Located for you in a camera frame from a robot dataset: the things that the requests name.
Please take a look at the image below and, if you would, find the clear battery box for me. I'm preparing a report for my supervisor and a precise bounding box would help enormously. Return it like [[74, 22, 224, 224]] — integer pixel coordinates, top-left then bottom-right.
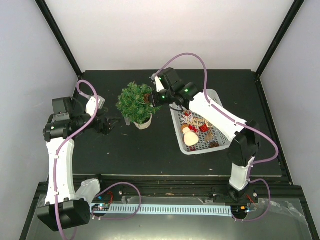
[[124, 117, 132, 126]]

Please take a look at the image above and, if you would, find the white tree pot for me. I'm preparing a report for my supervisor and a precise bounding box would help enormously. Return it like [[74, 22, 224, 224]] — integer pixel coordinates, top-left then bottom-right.
[[134, 114, 153, 130]]

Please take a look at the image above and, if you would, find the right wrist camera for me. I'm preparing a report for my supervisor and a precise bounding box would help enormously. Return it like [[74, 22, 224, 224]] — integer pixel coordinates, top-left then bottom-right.
[[149, 67, 182, 93]]

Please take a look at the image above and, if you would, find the black aluminium frame rail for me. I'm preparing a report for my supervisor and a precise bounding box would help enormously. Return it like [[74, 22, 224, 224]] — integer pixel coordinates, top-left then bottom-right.
[[73, 174, 305, 203]]

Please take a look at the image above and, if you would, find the white slotted cable duct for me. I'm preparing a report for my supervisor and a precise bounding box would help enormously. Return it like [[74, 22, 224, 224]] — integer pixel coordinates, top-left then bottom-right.
[[89, 202, 233, 218]]

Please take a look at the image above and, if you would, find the wooden merry christmas sign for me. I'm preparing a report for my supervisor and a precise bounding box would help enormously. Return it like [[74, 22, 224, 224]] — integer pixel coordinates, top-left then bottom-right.
[[188, 117, 214, 128]]

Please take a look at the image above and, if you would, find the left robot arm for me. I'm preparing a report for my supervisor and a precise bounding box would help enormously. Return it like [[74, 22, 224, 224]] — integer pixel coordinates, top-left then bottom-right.
[[37, 111, 108, 232]]

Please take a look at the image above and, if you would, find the purple cable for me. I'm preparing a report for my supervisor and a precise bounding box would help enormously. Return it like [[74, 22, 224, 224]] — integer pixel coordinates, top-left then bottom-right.
[[53, 79, 142, 240], [154, 52, 280, 223]]

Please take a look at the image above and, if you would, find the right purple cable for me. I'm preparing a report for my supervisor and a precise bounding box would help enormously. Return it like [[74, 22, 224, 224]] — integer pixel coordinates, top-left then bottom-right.
[[154, 52, 280, 223]]

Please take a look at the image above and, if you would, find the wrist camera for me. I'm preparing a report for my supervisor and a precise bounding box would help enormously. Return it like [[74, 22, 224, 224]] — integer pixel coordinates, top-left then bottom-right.
[[85, 95, 105, 117], [149, 67, 182, 93]]

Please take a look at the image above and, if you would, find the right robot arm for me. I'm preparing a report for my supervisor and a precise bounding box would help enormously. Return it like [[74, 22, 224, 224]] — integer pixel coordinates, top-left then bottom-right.
[[149, 80, 260, 202]]

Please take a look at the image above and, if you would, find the small green christmas tree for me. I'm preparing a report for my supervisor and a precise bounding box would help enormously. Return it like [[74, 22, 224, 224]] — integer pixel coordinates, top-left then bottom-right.
[[116, 81, 161, 124]]

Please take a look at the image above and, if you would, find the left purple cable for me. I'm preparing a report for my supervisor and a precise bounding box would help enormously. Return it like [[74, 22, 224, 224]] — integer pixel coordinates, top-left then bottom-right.
[[53, 79, 142, 240]]

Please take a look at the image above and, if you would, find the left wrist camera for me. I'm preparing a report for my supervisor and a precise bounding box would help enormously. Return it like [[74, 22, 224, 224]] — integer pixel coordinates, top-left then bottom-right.
[[85, 95, 105, 117]]

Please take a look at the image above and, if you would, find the white plastic basket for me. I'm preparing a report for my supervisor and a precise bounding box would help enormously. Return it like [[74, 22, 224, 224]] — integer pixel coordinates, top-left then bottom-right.
[[169, 103, 230, 155]]

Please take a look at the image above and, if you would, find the brown pine cone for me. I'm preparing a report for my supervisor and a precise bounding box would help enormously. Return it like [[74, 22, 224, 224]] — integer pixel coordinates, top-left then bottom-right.
[[209, 141, 220, 148], [143, 93, 151, 104]]

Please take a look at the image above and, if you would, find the burlap sack ornament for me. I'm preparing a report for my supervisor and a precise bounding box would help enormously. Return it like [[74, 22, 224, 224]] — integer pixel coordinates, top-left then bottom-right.
[[204, 131, 214, 142]]

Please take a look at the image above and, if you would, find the silver red star ornament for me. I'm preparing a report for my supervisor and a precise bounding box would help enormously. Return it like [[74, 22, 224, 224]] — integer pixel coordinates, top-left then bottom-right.
[[181, 113, 193, 125]]

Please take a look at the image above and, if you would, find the white snowman ornament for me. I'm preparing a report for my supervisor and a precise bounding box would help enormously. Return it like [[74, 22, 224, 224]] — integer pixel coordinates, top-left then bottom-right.
[[181, 124, 200, 147]]

